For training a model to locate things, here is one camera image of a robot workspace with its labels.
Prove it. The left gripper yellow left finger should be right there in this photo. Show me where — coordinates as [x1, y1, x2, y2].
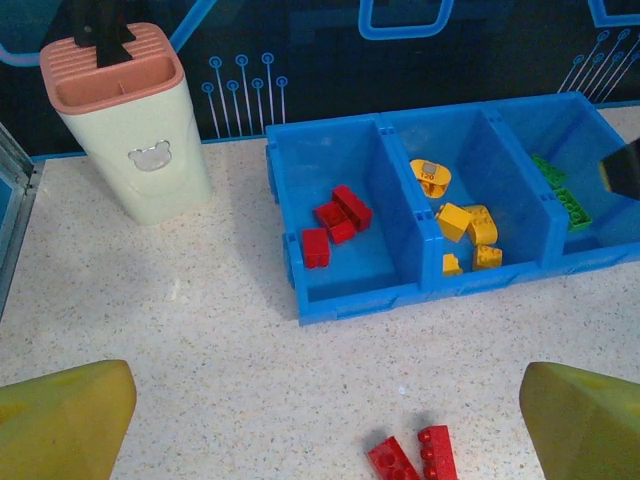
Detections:
[0, 358, 138, 480]

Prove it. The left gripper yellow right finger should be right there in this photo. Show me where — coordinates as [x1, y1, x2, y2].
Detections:
[518, 361, 640, 480]

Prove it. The dark green lego brick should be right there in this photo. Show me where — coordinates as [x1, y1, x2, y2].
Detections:
[530, 153, 569, 191]

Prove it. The yellow curved lego brick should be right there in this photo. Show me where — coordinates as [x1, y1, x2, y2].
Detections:
[462, 203, 502, 247]

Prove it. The yellow small square lego brick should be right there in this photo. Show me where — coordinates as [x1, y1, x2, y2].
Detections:
[471, 243, 504, 273]

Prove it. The yellow round lego printed 120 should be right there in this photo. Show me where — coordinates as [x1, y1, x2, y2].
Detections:
[409, 159, 452, 200]

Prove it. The red lego brick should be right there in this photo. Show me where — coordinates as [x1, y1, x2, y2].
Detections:
[313, 201, 357, 246]
[367, 435, 422, 480]
[331, 184, 374, 233]
[301, 228, 333, 270]

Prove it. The blue plastic bin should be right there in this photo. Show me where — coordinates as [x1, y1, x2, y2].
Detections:
[379, 102, 561, 296]
[264, 113, 436, 327]
[482, 91, 640, 276]

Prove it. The light green lego brick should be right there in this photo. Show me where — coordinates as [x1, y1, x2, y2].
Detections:
[553, 186, 593, 234]

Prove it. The red lego brick rough side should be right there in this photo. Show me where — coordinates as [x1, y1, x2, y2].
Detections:
[416, 424, 459, 480]

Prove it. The cream knife block pink top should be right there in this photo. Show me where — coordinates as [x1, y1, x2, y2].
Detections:
[39, 22, 215, 227]

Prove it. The metal frame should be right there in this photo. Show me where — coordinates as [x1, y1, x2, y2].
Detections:
[0, 119, 42, 314]

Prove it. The black knife handle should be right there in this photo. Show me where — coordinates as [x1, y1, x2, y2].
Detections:
[94, 0, 137, 70]
[73, 0, 109, 49]

